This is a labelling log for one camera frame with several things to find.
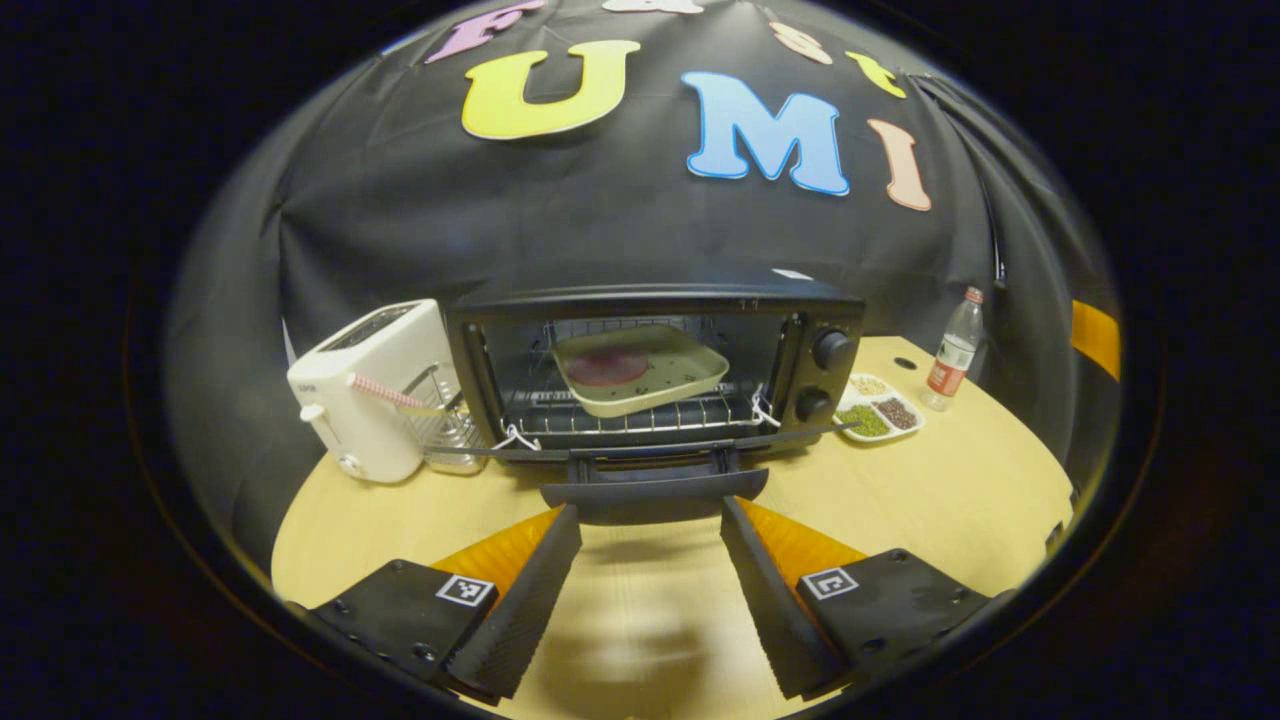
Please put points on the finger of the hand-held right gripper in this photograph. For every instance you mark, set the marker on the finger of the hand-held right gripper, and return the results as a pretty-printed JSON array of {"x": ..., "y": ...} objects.
[{"x": 1098, "y": 340}]

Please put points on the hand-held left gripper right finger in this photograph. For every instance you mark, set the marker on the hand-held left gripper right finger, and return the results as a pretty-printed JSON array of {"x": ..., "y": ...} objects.
[{"x": 775, "y": 615}]

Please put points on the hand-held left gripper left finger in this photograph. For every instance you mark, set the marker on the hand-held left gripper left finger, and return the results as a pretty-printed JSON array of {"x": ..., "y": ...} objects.
[{"x": 520, "y": 615}]

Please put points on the black electric oven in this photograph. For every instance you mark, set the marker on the black electric oven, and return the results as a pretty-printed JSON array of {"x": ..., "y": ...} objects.
[{"x": 830, "y": 390}]

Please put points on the pink meat slice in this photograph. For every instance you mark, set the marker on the pink meat slice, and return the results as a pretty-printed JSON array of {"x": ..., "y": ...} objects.
[{"x": 607, "y": 368}]

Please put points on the cream square food plate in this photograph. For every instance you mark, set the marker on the cream square food plate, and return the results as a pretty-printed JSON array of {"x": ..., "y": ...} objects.
[{"x": 680, "y": 370}]

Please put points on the clear plastic water bottle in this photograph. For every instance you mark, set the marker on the clear plastic water bottle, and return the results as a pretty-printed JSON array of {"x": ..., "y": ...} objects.
[{"x": 955, "y": 350}]

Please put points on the white divided dish with beans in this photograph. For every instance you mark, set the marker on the white divided dish with beans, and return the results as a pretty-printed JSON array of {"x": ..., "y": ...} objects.
[{"x": 880, "y": 410}]

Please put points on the white toaster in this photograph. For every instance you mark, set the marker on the white toaster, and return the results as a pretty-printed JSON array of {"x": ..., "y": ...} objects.
[{"x": 365, "y": 420}]

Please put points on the red checked paper straw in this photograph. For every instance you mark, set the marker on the red checked paper straw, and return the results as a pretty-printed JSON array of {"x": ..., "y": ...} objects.
[{"x": 385, "y": 392}]

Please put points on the black backdrop cloth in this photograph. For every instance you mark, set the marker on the black backdrop cloth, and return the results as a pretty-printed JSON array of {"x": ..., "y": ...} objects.
[{"x": 400, "y": 220}]

